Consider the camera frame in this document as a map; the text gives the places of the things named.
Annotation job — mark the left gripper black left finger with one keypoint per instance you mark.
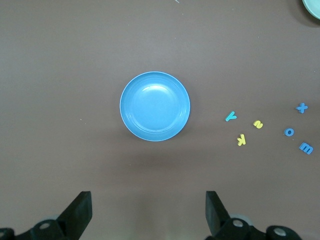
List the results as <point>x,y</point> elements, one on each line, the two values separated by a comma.
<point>62,225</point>

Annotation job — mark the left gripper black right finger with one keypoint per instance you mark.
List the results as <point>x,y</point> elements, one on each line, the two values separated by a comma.
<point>226,228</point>

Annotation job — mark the yellow foam letter k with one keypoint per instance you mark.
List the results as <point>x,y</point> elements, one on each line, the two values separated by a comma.
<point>241,140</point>

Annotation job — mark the yellow foam letter s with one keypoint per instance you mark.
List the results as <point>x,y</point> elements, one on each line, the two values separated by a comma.
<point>258,124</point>

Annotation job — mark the teal foam letter y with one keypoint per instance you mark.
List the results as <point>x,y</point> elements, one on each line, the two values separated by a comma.
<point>231,116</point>

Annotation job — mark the blue foam letter m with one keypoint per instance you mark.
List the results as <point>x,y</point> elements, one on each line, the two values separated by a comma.
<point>303,146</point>

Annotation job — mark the blue foam letter o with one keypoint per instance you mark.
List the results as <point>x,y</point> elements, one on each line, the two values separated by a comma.
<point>285,132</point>

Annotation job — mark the blue round plate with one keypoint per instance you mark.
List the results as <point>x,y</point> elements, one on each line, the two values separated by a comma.
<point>155,106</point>

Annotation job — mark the blue foam letter x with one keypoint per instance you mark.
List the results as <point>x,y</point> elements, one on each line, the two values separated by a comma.
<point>302,108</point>

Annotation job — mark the brown table cover sheet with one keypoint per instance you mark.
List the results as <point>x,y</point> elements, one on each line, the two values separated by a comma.
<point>75,62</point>

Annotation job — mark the pale green round plate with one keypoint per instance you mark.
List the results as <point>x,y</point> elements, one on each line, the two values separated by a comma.
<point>313,7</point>

